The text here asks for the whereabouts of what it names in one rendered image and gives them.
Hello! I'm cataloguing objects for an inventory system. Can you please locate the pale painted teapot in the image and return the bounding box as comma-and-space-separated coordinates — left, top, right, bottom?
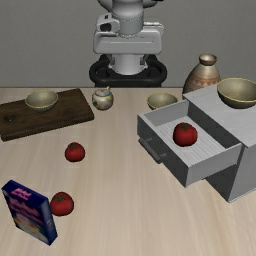
91, 86, 115, 112

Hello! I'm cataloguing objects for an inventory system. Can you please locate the small beige bowl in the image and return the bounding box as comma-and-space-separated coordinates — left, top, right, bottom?
25, 89, 59, 113
146, 91, 179, 111

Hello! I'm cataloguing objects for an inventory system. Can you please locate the tan patterned vase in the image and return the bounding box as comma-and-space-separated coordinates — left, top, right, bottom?
182, 53, 222, 95

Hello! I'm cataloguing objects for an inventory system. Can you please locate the red tomato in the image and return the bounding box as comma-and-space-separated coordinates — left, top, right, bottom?
172, 121, 199, 148
49, 191, 75, 217
64, 141, 86, 163

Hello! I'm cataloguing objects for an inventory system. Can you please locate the large beige bowl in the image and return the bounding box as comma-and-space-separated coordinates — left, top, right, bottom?
216, 77, 256, 110

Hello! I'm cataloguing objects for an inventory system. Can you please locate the grey drawer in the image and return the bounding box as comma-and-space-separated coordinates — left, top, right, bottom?
136, 99, 243, 189

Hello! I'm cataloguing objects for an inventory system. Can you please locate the flat brown board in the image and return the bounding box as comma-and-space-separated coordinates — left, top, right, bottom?
0, 87, 96, 143

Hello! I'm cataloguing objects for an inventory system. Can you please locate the grey cabinet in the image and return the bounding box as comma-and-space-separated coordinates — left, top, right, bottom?
182, 83, 256, 204

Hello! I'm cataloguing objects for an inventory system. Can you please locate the blue carton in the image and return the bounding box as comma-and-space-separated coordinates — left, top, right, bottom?
1, 179, 59, 247

